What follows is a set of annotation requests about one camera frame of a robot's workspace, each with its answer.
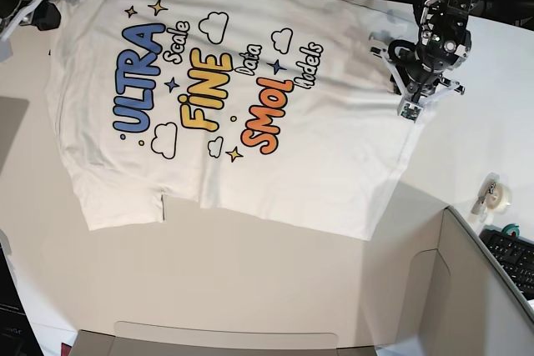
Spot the beige partition box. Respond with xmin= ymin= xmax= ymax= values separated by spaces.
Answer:
xmin=70 ymin=207 xmax=533 ymax=355

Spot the black monitor corner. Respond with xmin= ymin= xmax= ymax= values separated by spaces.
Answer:
xmin=1 ymin=232 xmax=43 ymax=356

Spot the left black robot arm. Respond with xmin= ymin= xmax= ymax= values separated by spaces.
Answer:
xmin=387 ymin=0 xmax=480 ymax=103

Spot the green tape roll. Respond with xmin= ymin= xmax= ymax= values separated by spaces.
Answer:
xmin=501 ymin=223 xmax=520 ymax=238

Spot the black computer keyboard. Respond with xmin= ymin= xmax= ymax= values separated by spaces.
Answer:
xmin=479 ymin=229 xmax=534 ymax=300

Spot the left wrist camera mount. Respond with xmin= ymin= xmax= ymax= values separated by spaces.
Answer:
xmin=370 ymin=47 xmax=465 ymax=123

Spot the clear tape dispenser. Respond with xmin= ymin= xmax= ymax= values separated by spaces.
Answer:
xmin=471 ymin=173 xmax=512 ymax=225

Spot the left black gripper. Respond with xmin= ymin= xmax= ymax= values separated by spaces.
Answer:
xmin=387 ymin=37 xmax=442 ymax=98

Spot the white printed t-shirt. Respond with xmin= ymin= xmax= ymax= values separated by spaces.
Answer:
xmin=45 ymin=0 xmax=422 ymax=240

